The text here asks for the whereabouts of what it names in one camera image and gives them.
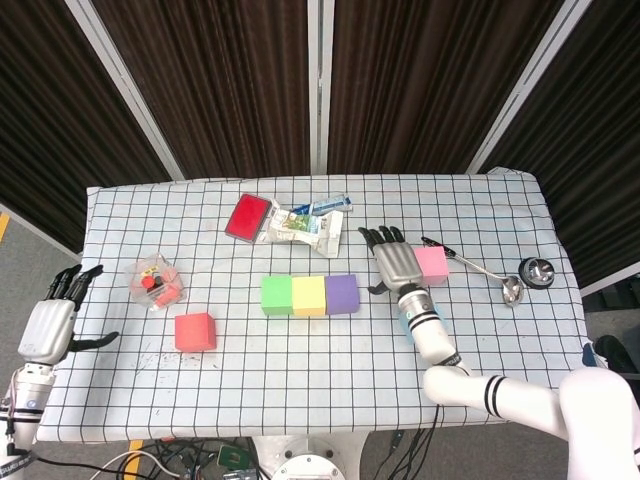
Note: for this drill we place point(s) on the yellow foam cube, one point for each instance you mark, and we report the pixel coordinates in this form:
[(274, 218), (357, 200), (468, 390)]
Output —
[(309, 295)]

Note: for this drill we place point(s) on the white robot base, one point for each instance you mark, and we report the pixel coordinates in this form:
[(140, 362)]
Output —
[(310, 465)]

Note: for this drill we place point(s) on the blue white tube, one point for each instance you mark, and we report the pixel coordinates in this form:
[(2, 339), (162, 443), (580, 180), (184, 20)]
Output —
[(330, 203)]

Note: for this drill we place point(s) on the blue foam cube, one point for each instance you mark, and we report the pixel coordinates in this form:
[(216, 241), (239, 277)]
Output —
[(441, 311)]

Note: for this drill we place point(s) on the pink foam cube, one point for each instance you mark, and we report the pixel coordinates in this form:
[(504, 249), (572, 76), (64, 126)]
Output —
[(434, 265)]

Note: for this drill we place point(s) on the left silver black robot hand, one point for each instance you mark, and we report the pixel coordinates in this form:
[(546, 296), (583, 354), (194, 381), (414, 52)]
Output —
[(47, 330)]

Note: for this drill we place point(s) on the green circuit board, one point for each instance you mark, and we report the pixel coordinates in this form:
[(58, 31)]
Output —
[(231, 455)]

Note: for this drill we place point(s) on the purple foam cube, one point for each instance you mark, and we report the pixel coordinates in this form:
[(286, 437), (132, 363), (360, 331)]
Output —
[(342, 294)]

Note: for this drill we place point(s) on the crumpled white snack bag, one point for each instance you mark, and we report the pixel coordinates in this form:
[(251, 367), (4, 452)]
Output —
[(300, 227)]

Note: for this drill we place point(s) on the small metal cup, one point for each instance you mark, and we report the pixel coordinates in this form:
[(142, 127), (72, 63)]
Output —
[(536, 272)]

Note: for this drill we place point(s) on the red ink pad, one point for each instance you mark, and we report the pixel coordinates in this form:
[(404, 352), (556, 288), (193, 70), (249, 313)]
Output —
[(247, 217)]

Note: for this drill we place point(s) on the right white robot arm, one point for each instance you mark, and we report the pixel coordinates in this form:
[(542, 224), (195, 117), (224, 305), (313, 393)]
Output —
[(435, 340)]

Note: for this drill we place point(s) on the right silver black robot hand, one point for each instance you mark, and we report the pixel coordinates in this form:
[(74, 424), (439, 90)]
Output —
[(397, 265)]

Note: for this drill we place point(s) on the green foam cube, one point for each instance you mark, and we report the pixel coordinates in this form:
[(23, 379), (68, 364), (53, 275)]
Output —
[(277, 295)]

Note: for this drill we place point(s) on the dark brown partition panel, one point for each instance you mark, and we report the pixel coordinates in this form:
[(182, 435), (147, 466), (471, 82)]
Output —
[(600, 125), (210, 75), (50, 100), (425, 75)]

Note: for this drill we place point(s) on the red foam cube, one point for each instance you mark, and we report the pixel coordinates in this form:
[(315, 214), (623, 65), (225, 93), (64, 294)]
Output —
[(195, 334)]

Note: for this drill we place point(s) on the plastic bag of small items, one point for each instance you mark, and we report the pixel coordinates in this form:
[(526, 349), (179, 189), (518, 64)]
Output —
[(155, 285)]

